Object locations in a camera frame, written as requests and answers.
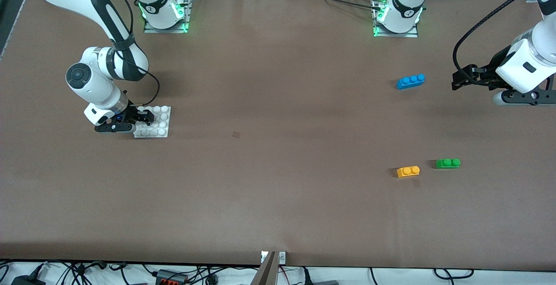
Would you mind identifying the white studded base plate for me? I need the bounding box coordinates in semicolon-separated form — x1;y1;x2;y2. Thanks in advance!
132;105;172;139

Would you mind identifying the yellow two-stud block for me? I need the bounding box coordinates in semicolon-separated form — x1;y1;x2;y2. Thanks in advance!
396;166;421;179

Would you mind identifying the blue three-stud block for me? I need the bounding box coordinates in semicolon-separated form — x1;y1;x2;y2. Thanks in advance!
396;74;426;90

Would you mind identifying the black orange connector block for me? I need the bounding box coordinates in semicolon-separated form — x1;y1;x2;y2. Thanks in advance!
154;269;188;285

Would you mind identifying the black power adapter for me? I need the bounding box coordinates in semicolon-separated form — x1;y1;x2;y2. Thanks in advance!
11;263;47;285

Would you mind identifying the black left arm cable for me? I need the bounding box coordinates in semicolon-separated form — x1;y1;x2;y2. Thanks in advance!
452;0;549;76

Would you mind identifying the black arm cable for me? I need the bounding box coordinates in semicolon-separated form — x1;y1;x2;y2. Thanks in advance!
87;0;161;107
452;0;549;76

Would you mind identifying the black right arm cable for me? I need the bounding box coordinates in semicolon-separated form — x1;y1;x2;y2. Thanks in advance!
87;0;161;107

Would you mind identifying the looped black cable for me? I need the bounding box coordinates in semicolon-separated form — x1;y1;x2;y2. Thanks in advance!
434;268;475;279

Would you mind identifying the brown wedge-shaped camera support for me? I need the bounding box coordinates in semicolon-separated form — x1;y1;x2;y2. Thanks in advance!
251;251;278;285

